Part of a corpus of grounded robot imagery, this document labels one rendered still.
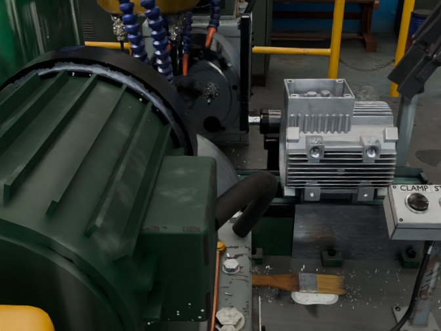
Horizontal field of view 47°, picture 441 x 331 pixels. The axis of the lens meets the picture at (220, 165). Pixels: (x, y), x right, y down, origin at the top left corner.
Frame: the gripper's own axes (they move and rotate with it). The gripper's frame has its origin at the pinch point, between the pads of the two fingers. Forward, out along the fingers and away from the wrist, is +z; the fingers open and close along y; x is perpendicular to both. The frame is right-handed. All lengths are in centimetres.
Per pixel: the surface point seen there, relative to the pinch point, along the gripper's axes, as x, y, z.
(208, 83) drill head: -26.1, -26.5, 28.4
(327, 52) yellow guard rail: 51, -226, 44
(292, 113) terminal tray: -13.1, -0.7, 16.6
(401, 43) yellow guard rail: 85, -222, 16
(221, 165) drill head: -23.7, 20.1, 22.2
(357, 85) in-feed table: 20, -69, 20
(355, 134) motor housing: -0.8, -0.6, 14.2
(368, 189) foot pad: 6.3, 3.6, 20.9
